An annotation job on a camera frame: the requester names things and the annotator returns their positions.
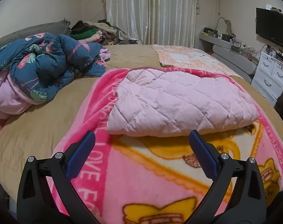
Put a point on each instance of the black flat television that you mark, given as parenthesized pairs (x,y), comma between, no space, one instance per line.
(272,28)

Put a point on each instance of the blue floral quilt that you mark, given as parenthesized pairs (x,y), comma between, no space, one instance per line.
(50,58)

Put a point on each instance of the clutter of small shelf items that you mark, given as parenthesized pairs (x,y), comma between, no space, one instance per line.
(225,36)

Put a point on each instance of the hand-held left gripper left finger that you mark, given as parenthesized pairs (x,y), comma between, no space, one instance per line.
(82,149)

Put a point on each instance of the orange patterned towel blanket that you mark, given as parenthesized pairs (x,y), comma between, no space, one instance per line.
(190,58)

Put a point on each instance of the white drawer cabinet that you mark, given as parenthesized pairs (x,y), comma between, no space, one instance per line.
(269,74)

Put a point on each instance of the pink printed fleece blanket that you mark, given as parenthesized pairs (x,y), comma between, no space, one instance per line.
(143,179)

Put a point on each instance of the bed with tan sheet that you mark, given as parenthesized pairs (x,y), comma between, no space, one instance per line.
(38,126)

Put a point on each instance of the pile of folded clothes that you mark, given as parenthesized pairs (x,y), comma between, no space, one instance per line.
(90,31)

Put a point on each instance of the white pleated curtain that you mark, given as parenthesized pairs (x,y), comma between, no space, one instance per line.
(155,11)

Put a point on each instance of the pink quilted blanket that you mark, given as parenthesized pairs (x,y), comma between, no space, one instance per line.
(178,98)

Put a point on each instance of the grey cushion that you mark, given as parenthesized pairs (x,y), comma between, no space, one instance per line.
(38,29)

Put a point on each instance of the grey headboard shelf unit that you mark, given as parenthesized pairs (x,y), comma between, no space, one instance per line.
(234,58)

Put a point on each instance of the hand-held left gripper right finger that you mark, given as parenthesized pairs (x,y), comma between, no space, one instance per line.
(202,152)

